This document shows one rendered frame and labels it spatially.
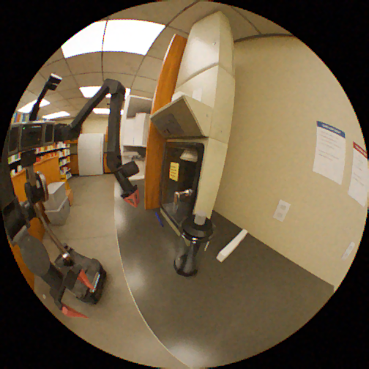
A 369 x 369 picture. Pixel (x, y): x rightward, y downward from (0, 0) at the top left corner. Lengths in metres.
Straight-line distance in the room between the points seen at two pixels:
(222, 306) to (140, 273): 0.31
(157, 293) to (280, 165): 0.79
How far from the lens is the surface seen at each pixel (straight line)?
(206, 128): 0.35
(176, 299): 0.43
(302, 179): 0.69
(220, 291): 0.48
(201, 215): 0.27
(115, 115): 0.58
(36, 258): 0.22
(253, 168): 0.72
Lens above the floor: 1.36
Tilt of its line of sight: 18 degrees down
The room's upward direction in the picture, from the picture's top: 9 degrees clockwise
